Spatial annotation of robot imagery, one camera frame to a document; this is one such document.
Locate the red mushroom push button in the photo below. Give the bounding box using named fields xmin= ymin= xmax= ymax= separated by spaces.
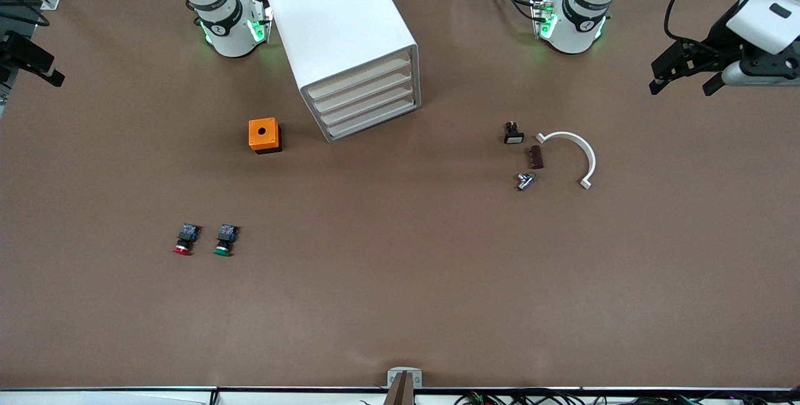
xmin=173 ymin=224 xmax=202 ymax=256

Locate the green mushroom push button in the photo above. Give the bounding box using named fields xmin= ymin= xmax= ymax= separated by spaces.
xmin=213 ymin=224 xmax=240 ymax=257

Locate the white curved plastic clamp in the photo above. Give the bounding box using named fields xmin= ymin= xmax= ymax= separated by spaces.
xmin=536 ymin=131 xmax=598 ymax=190

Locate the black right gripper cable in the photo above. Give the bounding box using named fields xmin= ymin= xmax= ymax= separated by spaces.
xmin=0 ymin=0 xmax=51 ymax=28

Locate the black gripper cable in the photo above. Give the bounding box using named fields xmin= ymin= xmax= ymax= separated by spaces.
xmin=662 ymin=0 xmax=716 ymax=48
xmin=0 ymin=0 xmax=51 ymax=28

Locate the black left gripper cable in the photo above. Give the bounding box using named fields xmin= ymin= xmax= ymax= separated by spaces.
xmin=662 ymin=0 xmax=716 ymax=48

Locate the orange button enclosure box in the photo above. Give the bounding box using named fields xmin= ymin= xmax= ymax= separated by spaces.
xmin=248 ymin=117 xmax=283 ymax=154

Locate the white table edge rail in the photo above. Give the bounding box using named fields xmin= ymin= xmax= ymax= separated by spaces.
xmin=0 ymin=385 xmax=800 ymax=405

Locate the black cable bundle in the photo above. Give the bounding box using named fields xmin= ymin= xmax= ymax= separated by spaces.
xmin=456 ymin=389 xmax=800 ymax=405

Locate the grey metal table bracket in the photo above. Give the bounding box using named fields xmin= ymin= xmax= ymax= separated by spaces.
xmin=387 ymin=367 xmax=423 ymax=388

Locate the brown wedge post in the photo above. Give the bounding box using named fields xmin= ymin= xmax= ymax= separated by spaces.
xmin=382 ymin=372 xmax=416 ymax=405

